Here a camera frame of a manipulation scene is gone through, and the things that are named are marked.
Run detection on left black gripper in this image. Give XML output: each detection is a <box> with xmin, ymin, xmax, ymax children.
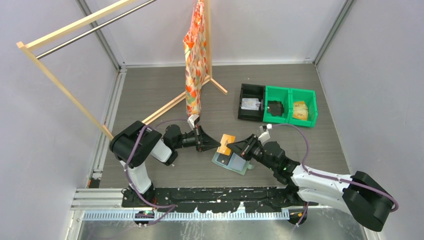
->
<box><xmin>173</xmin><ymin>124</ymin><xmax>221</xmax><ymax>153</ymax></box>

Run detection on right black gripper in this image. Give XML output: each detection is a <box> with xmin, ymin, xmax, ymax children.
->
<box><xmin>227</xmin><ymin>134</ymin><xmax>277</xmax><ymax>171</ymax></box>

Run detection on orange credit card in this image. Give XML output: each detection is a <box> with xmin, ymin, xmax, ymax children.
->
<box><xmin>216</xmin><ymin>134</ymin><xmax>236</xmax><ymax>156</ymax></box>

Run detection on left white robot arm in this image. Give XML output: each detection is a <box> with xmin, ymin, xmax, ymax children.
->
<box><xmin>109</xmin><ymin>120</ymin><xmax>221</xmax><ymax>207</ymax></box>

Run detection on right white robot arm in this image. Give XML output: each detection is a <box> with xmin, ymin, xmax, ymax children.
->
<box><xmin>227</xmin><ymin>134</ymin><xmax>396</xmax><ymax>232</ymax></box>

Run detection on white cards in bin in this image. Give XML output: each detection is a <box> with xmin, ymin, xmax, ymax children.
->
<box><xmin>240</xmin><ymin>98</ymin><xmax>262</xmax><ymax>111</ymax></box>

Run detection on black cards in bin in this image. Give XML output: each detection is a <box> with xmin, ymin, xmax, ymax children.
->
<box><xmin>266</xmin><ymin>100</ymin><xmax>285</xmax><ymax>117</ymax></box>

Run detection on black storage bin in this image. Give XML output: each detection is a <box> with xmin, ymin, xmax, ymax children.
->
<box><xmin>237</xmin><ymin>83</ymin><xmax>266</xmax><ymax>122</ymax></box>

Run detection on green bin middle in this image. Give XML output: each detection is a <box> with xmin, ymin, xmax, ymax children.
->
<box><xmin>262</xmin><ymin>85</ymin><xmax>293</xmax><ymax>124</ymax></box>

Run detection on green bin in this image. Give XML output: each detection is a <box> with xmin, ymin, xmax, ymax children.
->
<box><xmin>262</xmin><ymin>85</ymin><xmax>293</xmax><ymax>124</ymax></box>
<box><xmin>288</xmin><ymin>88</ymin><xmax>318</xmax><ymax>128</ymax></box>

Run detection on green bin right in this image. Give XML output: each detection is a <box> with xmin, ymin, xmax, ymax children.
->
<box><xmin>288</xmin><ymin>88</ymin><xmax>318</xmax><ymax>128</ymax></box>

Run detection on orange floral hanging cloth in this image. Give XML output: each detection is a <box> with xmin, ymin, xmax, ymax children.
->
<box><xmin>183</xmin><ymin>0</ymin><xmax>208</xmax><ymax>117</ymax></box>

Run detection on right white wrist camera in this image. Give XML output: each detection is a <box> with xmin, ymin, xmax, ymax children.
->
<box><xmin>258</xmin><ymin>123</ymin><xmax>273</xmax><ymax>144</ymax></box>

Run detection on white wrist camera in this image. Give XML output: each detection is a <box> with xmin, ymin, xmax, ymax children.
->
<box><xmin>187</xmin><ymin>114</ymin><xmax>200</xmax><ymax>130</ymax></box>
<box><xmin>258</xmin><ymin>123</ymin><xmax>273</xmax><ymax>144</ymax></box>

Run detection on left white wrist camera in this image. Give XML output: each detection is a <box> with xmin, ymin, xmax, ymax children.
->
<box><xmin>187</xmin><ymin>114</ymin><xmax>200</xmax><ymax>130</ymax></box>

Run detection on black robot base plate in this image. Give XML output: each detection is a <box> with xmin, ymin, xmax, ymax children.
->
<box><xmin>121</xmin><ymin>186</ymin><xmax>320</xmax><ymax>215</ymax></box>

